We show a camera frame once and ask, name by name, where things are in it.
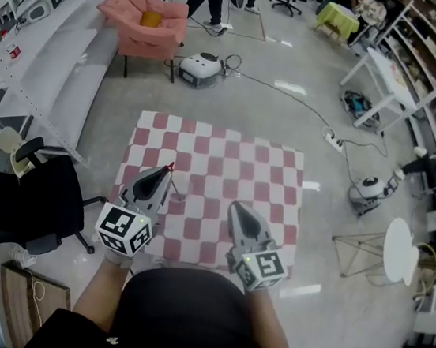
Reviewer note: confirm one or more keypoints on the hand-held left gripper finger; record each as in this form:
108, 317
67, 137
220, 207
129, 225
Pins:
132, 186
163, 194

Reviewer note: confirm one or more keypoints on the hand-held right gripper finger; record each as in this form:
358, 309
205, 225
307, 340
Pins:
260, 230
233, 227

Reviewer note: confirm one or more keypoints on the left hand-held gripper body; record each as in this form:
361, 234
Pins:
125, 228

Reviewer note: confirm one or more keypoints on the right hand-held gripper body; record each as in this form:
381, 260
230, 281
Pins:
263, 268

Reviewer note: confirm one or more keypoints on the clear cup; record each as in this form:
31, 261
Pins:
180, 204

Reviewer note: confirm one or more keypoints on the red star stick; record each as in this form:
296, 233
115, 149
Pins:
170, 165

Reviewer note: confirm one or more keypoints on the person's left forearm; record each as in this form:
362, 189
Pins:
100, 293

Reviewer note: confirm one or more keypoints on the person's right forearm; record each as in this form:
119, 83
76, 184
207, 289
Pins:
266, 319

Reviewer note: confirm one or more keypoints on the pink white checkered tablecloth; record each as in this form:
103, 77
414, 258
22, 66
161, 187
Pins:
223, 162

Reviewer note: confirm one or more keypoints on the person's black clothing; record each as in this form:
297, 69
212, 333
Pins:
182, 323

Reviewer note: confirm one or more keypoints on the white shoe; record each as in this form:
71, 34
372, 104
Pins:
23, 257

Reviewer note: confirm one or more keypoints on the grey round floor appliance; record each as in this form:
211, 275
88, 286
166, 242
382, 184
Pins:
367, 191

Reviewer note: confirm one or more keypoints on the white power strip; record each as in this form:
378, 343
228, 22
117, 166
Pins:
333, 139

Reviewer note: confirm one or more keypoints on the black office chair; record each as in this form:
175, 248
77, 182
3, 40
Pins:
11, 201

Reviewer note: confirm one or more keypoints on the white domed floor appliance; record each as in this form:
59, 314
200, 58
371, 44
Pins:
198, 67

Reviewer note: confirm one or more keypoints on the cream plastic object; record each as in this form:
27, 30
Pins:
7, 139

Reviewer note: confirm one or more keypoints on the wooden board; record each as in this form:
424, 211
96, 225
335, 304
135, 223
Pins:
14, 301

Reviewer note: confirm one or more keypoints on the white round side table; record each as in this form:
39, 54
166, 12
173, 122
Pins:
397, 248

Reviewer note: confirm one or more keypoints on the pink armchair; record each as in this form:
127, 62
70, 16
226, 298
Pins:
140, 35

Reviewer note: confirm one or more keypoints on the blue black bag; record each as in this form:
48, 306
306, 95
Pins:
356, 104

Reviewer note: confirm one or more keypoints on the white metal shelf rack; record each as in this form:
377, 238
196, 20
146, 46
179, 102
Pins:
39, 50

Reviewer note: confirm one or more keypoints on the yellow cushion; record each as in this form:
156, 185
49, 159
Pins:
150, 19

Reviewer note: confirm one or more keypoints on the red white can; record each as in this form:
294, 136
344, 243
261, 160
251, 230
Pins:
13, 51

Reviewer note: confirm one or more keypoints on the white rectangular table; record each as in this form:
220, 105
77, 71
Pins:
386, 78

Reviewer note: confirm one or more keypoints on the green cloth covered table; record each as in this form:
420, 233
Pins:
338, 18

